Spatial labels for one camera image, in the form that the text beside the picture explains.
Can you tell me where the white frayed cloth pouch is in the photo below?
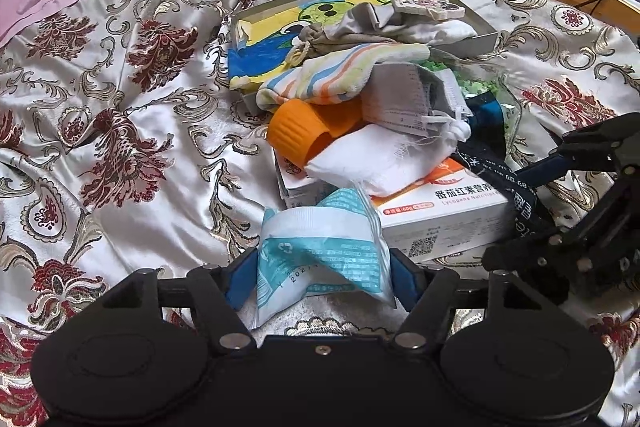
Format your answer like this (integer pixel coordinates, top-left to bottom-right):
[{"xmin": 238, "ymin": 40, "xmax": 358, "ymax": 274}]
[{"xmin": 305, "ymin": 124, "xmax": 461, "ymax": 198}]

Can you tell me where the clear plastic bag green print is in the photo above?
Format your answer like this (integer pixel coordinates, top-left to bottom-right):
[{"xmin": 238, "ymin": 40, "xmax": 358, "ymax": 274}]
[{"xmin": 425, "ymin": 57, "xmax": 523, "ymax": 162}]

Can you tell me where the grey white face mask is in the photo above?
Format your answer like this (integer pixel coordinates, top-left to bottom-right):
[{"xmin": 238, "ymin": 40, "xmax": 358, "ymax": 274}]
[{"xmin": 360, "ymin": 64, "xmax": 473, "ymax": 142}]

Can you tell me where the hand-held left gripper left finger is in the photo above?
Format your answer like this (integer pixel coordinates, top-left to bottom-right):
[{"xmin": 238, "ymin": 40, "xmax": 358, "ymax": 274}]
[{"xmin": 92, "ymin": 249, "xmax": 261, "ymax": 354}]

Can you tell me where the floral satin blanket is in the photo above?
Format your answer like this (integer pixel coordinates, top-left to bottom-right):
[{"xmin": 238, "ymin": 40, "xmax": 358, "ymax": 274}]
[{"xmin": 0, "ymin": 0, "xmax": 640, "ymax": 427}]

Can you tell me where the small floral printed block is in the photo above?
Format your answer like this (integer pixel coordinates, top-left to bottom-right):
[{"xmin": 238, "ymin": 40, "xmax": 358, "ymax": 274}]
[{"xmin": 391, "ymin": 0, "xmax": 467, "ymax": 22}]

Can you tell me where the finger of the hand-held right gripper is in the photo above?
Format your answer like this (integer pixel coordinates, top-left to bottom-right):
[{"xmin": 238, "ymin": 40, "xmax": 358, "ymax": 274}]
[
  {"xmin": 520, "ymin": 112, "xmax": 640, "ymax": 188},
  {"xmin": 482, "ymin": 172, "xmax": 633, "ymax": 303}
]

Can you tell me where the white orange carton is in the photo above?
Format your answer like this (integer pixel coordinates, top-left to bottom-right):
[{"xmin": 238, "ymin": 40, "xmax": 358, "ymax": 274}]
[{"xmin": 367, "ymin": 157, "xmax": 523, "ymax": 264}]

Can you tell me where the blue white plastic packet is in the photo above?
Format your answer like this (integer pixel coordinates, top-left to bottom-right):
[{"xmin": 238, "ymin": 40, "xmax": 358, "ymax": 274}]
[{"xmin": 254, "ymin": 187, "xmax": 396, "ymax": 329}]

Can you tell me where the beige drawstring pouch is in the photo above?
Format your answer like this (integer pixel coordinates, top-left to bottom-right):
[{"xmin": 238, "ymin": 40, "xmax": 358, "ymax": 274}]
[{"xmin": 285, "ymin": 2, "xmax": 406, "ymax": 68}]

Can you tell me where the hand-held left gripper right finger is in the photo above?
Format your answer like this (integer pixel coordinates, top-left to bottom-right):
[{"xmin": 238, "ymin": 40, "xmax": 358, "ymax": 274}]
[{"xmin": 385, "ymin": 248, "xmax": 556, "ymax": 354}]

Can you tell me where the orange silicone cup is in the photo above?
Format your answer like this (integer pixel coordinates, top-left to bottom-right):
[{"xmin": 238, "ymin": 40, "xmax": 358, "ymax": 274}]
[{"xmin": 267, "ymin": 98, "xmax": 363, "ymax": 168}]

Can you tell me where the black printed lanyard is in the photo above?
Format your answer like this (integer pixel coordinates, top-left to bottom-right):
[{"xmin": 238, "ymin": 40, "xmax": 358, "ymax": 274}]
[{"xmin": 452, "ymin": 139, "xmax": 553, "ymax": 253}]

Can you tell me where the grey box with cartoon drawing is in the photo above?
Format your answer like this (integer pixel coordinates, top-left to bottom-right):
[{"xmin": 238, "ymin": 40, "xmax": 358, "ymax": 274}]
[{"xmin": 227, "ymin": 0, "xmax": 501, "ymax": 108}]

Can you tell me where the small white box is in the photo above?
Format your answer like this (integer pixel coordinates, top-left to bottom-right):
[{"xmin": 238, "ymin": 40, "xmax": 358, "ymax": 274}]
[{"xmin": 274, "ymin": 151, "xmax": 331, "ymax": 212}]

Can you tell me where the striped sock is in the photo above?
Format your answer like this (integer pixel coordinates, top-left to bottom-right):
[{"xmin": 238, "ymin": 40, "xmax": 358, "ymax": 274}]
[{"xmin": 256, "ymin": 42, "xmax": 431, "ymax": 110}]

